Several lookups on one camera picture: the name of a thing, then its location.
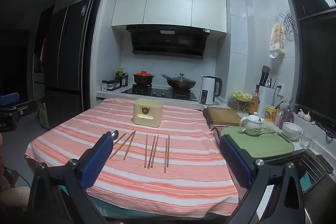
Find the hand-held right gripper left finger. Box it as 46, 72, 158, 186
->
27, 132, 114, 224

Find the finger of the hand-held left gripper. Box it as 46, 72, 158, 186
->
0, 93, 21, 106
0, 100, 35, 122

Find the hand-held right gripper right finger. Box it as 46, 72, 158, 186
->
219, 134, 308, 224

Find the beige utensil holder box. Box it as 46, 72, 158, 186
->
133, 99, 164, 128

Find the person's left forearm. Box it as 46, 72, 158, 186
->
0, 132, 29, 214

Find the yellow cardboard box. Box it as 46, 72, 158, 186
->
37, 99, 50, 130

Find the green cutting board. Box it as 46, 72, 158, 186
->
220, 126, 294, 161

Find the white teapot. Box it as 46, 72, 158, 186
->
239, 112, 264, 136

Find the wooden cutting board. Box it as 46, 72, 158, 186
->
206, 106, 242, 126

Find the pink white striped tablecloth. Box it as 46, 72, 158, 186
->
24, 97, 240, 216

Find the yellow printed mug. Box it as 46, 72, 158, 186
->
265, 105, 278, 123

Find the red hanging cloth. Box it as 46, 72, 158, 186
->
40, 38, 47, 62

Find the orange label sauce bottle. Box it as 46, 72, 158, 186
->
249, 85, 260, 115

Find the white ceramic bowl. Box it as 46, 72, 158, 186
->
282, 122, 303, 141

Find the yellow plastic bag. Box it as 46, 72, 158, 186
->
227, 91, 252, 112

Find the purple soap bottle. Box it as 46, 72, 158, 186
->
279, 106, 295, 130

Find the dark grey refrigerator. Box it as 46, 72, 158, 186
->
43, 0, 93, 130

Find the clear drinking glass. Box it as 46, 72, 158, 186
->
300, 130, 317, 149

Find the white electric kettle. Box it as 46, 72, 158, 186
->
199, 76, 223, 106

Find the stainless steel sink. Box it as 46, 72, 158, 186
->
295, 149, 332, 194

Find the black gas stove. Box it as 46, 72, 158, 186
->
121, 84, 198, 102

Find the black spatula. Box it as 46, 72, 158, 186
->
260, 65, 271, 86

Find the black wok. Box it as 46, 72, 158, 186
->
161, 73, 197, 90

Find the black clay pot red lid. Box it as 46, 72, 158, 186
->
133, 71, 155, 85

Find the glass wok lid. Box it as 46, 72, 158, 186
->
169, 73, 195, 83

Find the dark window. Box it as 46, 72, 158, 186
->
274, 0, 336, 132

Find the hanging printed bag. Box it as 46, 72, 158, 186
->
268, 23, 286, 59

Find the black range hood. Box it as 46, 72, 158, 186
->
126, 25, 211, 60

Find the metal steamer rack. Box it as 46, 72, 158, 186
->
279, 13, 296, 41

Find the black cable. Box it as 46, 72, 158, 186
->
211, 126, 223, 142

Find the white wall cabinet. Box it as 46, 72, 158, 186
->
111, 0, 227, 33

